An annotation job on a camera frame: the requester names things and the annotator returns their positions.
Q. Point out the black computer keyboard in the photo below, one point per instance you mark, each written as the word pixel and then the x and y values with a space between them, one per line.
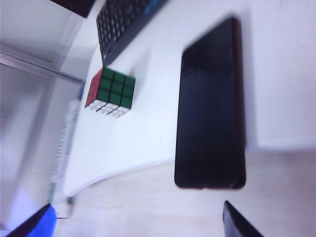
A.
pixel 116 29

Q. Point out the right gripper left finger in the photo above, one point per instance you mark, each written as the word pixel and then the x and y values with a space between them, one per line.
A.
pixel 32 222

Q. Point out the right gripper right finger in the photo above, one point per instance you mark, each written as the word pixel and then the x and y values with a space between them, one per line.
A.
pixel 237 224

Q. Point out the black smartphone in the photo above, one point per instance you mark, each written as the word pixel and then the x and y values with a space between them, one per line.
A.
pixel 209 111

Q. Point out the white desk riser board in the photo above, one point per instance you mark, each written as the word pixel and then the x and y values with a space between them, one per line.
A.
pixel 153 123

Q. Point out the grey aluminium partition frame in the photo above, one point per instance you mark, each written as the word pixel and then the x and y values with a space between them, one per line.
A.
pixel 24 61

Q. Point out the black AOC monitor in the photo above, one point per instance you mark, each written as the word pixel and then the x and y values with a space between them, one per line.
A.
pixel 79 6

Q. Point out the Rubik's cube with printed stickers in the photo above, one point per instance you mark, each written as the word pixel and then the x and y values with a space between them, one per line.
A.
pixel 113 86

